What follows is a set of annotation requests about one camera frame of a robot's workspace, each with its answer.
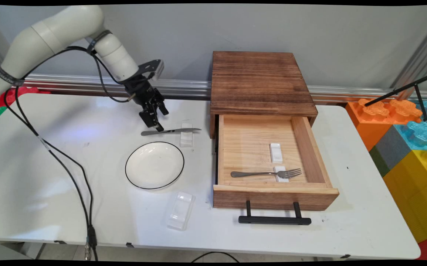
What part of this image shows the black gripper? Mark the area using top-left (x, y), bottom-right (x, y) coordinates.
top-left (124, 75), bottom-right (169, 132)

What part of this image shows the silver metal table knife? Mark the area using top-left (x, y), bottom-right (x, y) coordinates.
top-left (141, 128), bottom-right (202, 136)

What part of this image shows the white plate with black rim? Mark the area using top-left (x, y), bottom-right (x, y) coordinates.
top-left (125, 141), bottom-right (185, 190)

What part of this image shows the light wooden drawer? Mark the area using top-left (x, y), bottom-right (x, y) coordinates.
top-left (213, 114), bottom-right (340, 211)

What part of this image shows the large clear plastic cutlery rest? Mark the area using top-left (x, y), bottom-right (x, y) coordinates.
top-left (166, 191), bottom-right (196, 232)

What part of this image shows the dark brown wooden cabinet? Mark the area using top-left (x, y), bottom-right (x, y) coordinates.
top-left (210, 51), bottom-right (318, 139)

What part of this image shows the silver metal fork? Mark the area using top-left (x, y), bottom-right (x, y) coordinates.
top-left (230, 168), bottom-right (302, 180)

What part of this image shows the red foam puzzle block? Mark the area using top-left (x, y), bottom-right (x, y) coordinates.
top-left (0, 86), bottom-right (51, 116)

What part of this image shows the orange foam block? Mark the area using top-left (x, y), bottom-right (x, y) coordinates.
top-left (345, 98), bottom-right (423, 152)

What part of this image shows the dark green foam block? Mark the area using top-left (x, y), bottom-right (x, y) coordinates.
top-left (369, 146), bottom-right (391, 178)

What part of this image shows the grey foam block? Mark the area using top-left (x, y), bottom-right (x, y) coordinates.
top-left (374, 126), bottom-right (414, 170)

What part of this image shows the black tripod stand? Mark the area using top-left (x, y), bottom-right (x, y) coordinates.
top-left (364, 70), bottom-right (427, 128)

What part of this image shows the blue foam block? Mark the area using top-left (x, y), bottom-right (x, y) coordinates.
top-left (394, 100), bottom-right (427, 150)

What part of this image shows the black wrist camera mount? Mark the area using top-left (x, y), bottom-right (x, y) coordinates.
top-left (138, 59), bottom-right (165, 80)

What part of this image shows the horizontal aluminium rail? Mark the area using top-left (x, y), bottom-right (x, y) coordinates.
top-left (0, 73), bottom-right (427, 106)

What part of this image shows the grey velcro strap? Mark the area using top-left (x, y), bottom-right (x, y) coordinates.
top-left (87, 30), bottom-right (112, 53)
top-left (0, 66), bottom-right (26, 88)

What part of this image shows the black cable with black coupler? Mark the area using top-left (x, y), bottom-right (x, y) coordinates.
top-left (4, 46), bottom-right (132, 261)

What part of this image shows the black floor cable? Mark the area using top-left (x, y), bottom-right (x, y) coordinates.
top-left (190, 252), bottom-right (240, 263)

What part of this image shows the black cable with silver plug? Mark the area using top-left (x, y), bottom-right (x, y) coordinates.
top-left (4, 46), bottom-right (95, 261)

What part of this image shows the black metal drawer handle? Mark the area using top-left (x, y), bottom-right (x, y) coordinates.
top-left (238, 201), bottom-right (312, 226)

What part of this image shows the slanted aluminium frame post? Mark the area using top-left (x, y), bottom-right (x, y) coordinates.
top-left (391, 18), bottom-right (427, 100)

